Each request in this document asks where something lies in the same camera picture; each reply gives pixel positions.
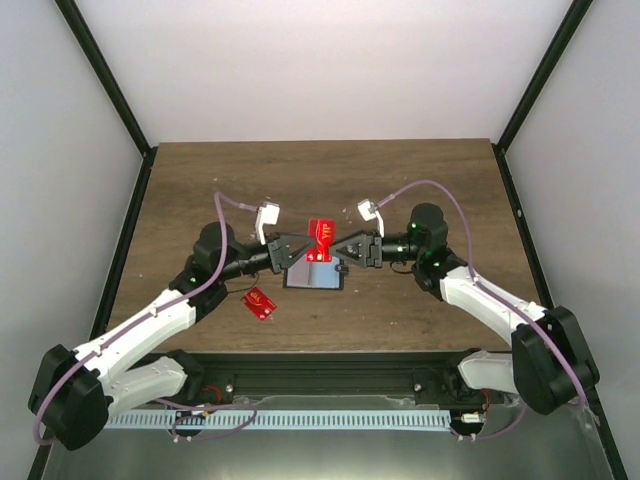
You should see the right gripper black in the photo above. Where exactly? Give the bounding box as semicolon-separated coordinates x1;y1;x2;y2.
330;229;424;268

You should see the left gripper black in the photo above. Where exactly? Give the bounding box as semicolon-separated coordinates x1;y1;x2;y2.
219;232;317;282

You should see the black leather card holder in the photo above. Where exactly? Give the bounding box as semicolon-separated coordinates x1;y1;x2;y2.
283;258;346;290

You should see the red VIP card overlapped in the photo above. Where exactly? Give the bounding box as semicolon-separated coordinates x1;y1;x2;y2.
306;218;336;263

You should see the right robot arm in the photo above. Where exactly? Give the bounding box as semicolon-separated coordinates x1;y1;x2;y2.
329;203;600;415

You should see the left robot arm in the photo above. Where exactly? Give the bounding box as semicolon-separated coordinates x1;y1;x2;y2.
28;222;317;451

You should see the metal sheet front panel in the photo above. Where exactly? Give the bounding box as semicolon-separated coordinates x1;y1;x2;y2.
42;409;614;479

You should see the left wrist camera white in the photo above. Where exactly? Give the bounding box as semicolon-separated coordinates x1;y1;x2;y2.
254;201;280;245

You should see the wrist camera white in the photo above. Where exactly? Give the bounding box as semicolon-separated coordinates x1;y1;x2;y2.
254;201;280;245
357;199;385;237

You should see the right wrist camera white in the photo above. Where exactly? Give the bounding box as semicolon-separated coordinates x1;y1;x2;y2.
357;199;385;237

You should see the black aluminium frame rail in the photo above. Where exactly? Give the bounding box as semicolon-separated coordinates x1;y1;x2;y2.
124;351;521;407

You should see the light blue slotted cable duct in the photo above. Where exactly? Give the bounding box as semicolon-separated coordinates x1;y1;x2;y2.
106;409;451;432

